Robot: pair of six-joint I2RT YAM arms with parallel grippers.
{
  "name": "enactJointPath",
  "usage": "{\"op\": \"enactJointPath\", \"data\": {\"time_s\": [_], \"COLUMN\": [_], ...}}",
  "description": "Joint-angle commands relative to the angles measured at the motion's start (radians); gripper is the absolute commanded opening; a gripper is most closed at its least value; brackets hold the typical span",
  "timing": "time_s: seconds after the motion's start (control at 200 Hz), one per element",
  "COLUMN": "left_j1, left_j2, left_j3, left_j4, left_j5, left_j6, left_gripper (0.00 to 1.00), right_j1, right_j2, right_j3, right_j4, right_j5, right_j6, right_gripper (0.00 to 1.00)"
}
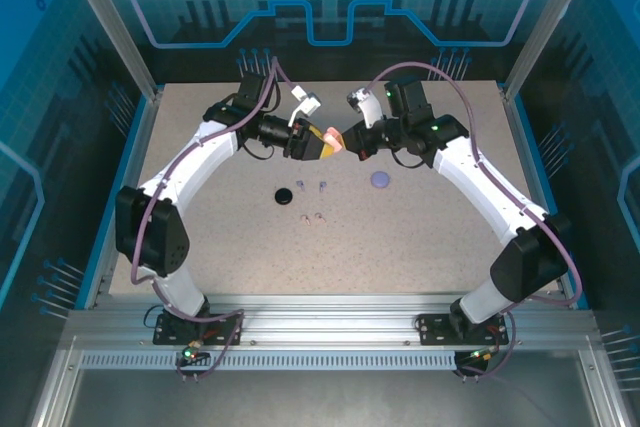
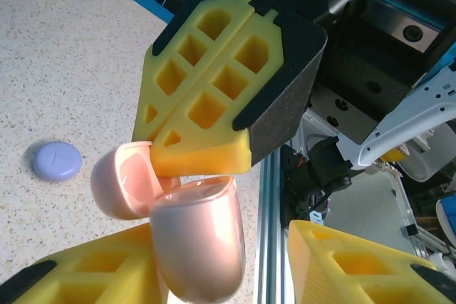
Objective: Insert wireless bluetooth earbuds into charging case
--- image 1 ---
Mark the pink earbud charging case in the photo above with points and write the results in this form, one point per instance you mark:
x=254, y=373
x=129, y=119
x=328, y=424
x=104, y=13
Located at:
x=336, y=141

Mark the purple earbud charging case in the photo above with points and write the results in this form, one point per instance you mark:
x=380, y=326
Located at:
x=381, y=180

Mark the purple earbud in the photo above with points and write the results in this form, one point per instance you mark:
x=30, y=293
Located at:
x=322, y=186
x=300, y=186

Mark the black earbud charging case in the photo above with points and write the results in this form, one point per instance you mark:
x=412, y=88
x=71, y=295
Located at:
x=283, y=195

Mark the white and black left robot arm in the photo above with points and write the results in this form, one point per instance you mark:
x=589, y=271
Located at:
x=195, y=162

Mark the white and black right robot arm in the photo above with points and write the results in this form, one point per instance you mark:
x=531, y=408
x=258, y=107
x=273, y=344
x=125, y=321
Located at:
x=480, y=182

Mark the blue table side strip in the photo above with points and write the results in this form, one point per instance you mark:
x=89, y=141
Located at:
x=123, y=177
x=542, y=177

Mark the grey metal lower shelf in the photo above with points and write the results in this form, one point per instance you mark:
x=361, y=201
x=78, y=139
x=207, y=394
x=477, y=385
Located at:
x=325, y=397

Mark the aluminium mounting rail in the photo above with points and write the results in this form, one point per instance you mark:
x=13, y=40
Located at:
x=330, y=317

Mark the aluminium corner post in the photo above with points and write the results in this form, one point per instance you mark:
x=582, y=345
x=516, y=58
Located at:
x=117, y=29
x=546, y=27

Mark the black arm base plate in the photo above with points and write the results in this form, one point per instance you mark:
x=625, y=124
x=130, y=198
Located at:
x=432, y=329
x=227, y=332

